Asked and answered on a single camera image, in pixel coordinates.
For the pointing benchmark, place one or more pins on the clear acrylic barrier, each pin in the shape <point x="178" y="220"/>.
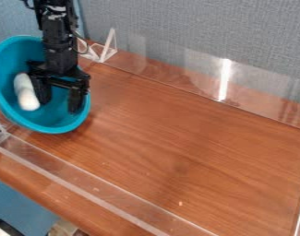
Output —
<point x="243" y="86"/>
<point x="98" y="191"/>

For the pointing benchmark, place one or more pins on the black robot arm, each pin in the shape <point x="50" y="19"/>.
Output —
<point x="58" y="22"/>

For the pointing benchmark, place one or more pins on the clear acrylic front barrier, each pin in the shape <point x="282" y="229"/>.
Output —
<point x="98" y="191"/>

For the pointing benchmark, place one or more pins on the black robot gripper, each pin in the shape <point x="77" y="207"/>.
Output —
<point x="58" y="71"/>

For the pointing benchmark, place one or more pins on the clear acrylic back barrier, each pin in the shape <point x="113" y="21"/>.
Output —
<point x="243" y="86"/>

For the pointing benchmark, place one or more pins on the white toy mushroom brown cap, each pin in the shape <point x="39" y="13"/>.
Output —
<point x="25" y="92"/>

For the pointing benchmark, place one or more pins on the teal blue plastic bowl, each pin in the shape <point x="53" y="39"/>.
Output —
<point x="51" y="118"/>

